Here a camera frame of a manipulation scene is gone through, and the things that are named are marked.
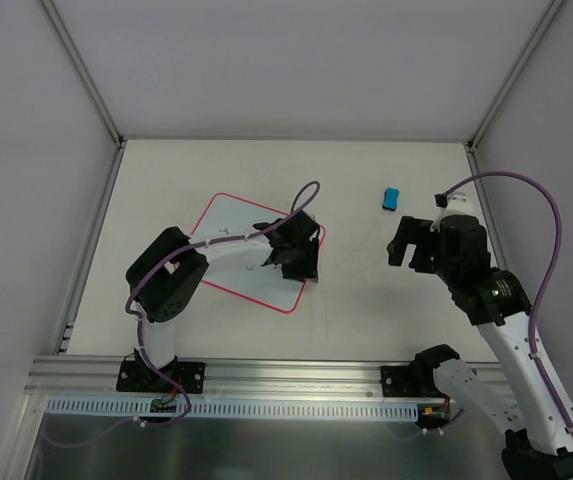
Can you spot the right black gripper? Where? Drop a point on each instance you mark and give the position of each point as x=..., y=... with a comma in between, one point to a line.
x=424, y=245

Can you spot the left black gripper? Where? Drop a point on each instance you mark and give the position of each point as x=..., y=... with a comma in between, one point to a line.
x=296, y=257

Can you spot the pink-framed whiteboard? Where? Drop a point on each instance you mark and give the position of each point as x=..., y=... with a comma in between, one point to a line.
x=261, y=290

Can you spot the blue whiteboard eraser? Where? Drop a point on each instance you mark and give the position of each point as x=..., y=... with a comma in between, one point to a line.
x=390, y=200

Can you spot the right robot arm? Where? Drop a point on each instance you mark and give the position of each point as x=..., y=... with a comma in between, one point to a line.
x=538, y=426

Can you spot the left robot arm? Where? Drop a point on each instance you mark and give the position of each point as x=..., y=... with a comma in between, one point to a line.
x=164, y=278

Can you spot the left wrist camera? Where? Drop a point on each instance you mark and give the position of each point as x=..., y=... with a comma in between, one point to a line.
x=298, y=228

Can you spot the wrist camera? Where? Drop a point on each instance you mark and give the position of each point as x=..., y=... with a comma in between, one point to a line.
x=456, y=203
x=298, y=228

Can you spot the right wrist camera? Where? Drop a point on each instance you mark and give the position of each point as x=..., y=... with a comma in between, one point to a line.
x=456, y=203

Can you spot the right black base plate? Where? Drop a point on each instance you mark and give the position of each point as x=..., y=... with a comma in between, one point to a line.
x=398, y=382

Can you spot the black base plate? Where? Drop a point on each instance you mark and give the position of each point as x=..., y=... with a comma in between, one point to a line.
x=136, y=377
x=398, y=382

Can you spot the white slotted cable duct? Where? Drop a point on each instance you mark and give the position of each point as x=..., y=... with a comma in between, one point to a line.
x=218, y=408

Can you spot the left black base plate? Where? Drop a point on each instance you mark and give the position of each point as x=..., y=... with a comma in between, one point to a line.
x=136, y=377

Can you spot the aluminium mounting rail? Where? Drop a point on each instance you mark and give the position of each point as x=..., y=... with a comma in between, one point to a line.
x=220, y=378

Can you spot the right aluminium frame post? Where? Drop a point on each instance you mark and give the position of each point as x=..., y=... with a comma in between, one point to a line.
x=517, y=68

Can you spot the aluminium frame post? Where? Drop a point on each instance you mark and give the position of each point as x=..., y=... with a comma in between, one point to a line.
x=517, y=68
x=68, y=44

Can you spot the left aluminium frame post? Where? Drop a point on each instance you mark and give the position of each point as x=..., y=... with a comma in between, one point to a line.
x=68, y=44

